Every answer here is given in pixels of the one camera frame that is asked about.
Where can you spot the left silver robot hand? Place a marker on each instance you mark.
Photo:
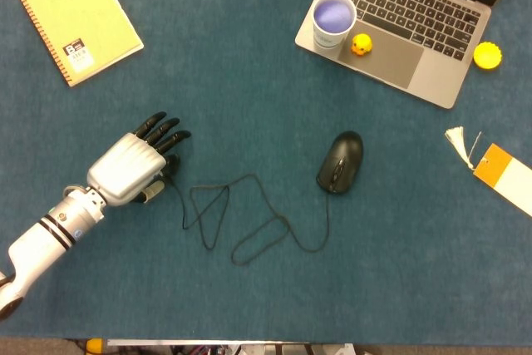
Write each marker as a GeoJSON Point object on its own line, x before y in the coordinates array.
{"type": "Point", "coordinates": [124, 168]}

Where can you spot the black computer mouse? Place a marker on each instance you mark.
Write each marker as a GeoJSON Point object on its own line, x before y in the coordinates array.
{"type": "Point", "coordinates": [341, 164]}

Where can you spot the blue felt table mat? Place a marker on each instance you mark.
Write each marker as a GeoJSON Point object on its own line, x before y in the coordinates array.
{"type": "Point", "coordinates": [249, 93]}

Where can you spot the yellow spiral notebook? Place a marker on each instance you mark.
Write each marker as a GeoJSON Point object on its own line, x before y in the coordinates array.
{"type": "Point", "coordinates": [79, 14]}

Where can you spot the small yellow part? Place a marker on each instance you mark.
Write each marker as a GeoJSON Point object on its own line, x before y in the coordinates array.
{"type": "Point", "coordinates": [94, 346]}

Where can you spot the white paper cup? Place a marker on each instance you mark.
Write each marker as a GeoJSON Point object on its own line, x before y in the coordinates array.
{"type": "Point", "coordinates": [332, 22]}

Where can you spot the yellow rubber duck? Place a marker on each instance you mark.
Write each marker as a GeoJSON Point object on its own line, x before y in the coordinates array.
{"type": "Point", "coordinates": [361, 45]}

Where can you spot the grey laptop computer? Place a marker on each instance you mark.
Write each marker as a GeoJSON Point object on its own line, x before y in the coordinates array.
{"type": "Point", "coordinates": [415, 18]}

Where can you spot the white bookmark tassel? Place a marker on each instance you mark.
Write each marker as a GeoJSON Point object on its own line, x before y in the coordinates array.
{"type": "Point", "coordinates": [457, 143]}

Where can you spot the yellow bottle cap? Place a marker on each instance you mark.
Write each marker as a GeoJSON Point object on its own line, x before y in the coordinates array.
{"type": "Point", "coordinates": [487, 55]}

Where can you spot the orange and white bookmark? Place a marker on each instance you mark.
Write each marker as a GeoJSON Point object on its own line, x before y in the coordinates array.
{"type": "Point", "coordinates": [505, 176]}

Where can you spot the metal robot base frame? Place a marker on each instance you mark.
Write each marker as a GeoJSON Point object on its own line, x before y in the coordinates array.
{"type": "Point", "coordinates": [232, 346]}

